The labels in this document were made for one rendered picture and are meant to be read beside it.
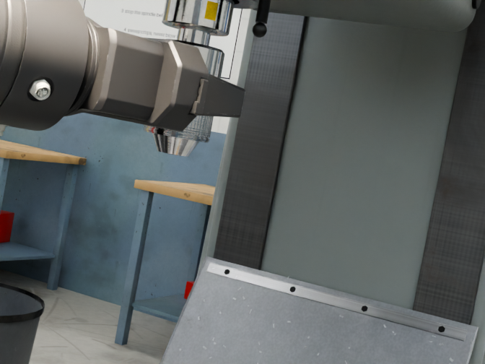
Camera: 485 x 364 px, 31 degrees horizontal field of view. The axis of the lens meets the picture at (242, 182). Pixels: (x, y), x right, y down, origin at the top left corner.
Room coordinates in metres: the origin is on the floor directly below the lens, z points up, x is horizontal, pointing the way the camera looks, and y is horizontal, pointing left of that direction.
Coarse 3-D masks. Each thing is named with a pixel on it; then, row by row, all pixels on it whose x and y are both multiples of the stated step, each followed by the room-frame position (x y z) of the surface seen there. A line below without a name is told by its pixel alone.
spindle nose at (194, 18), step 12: (168, 0) 0.61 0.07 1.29; (180, 0) 0.60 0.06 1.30; (192, 0) 0.60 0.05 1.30; (204, 0) 0.60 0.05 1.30; (216, 0) 0.60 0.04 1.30; (228, 0) 0.61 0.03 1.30; (168, 12) 0.61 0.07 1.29; (180, 12) 0.60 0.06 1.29; (192, 12) 0.60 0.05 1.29; (204, 12) 0.60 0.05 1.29; (228, 12) 0.61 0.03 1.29; (168, 24) 0.62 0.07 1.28; (180, 24) 0.61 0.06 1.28; (192, 24) 0.60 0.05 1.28; (204, 24) 0.60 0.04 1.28; (216, 24) 0.60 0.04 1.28; (228, 24) 0.62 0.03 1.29
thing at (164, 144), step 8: (160, 136) 0.61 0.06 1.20; (168, 136) 0.61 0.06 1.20; (160, 144) 0.61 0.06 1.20; (168, 144) 0.61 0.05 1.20; (176, 144) 0.61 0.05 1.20; (184, 144) 0.61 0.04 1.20; (192, 144) 0.62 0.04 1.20; (168, 152) 0.61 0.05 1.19; (176, 152) 0.61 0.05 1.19; (184, 152) 0.61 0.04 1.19
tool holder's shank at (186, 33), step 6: (180, 30) 0.62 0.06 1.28; (186, 30) 0.61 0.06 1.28; (192, 30) 0.61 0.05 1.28; (198, 30) 0.61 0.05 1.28; (204, 30) 0.61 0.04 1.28; (210, 30) 0.61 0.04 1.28; (180, 36) 0.62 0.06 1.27; (186, 36) 0.61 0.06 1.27; (192, 36) 0.61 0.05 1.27; (198, 36) 0.61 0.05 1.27; (204, 36) 0.62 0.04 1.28; (210, 36) 0.62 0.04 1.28; (192, 42) 0.61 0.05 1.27; (198, 42) 0.61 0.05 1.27; (204, 42) 0.62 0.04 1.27
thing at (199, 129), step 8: (208, 64) 0.61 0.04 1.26; (216, 64) 0.61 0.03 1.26; (216, 72) 0.61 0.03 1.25; (200, 120) 0.61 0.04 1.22; (208, 120) 0.61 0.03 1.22; (144, 128) 0.61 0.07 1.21; (152, 128) 0.61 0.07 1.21; (160, 128) 0.60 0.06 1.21; (192, 128) 0.60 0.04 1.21; (200, 128) 0.61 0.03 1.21; (208, 128) 0.61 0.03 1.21; (176, 136) 0.60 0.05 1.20; (184, 136) 0.60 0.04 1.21; (192, 136) 0.60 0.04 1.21; (200, 136) 0.61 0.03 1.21; (208, 136) 0.62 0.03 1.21
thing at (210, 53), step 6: (180, 42) 0.60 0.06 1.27; (186, 42) 0.60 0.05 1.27; (198, 48) 0.60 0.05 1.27; (204, 48) 0.60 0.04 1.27; (210, 48) 0.60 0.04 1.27; (216, 48) 0.61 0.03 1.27; (204, 54) 0.60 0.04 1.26; (210, 54) 0.61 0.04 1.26; (216, 54) 0.61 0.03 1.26; (222, 54) 0.62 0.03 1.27; (210, 60) 0.61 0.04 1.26; (216, 60) 0.61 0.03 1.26; (222, 60) 0.62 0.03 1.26
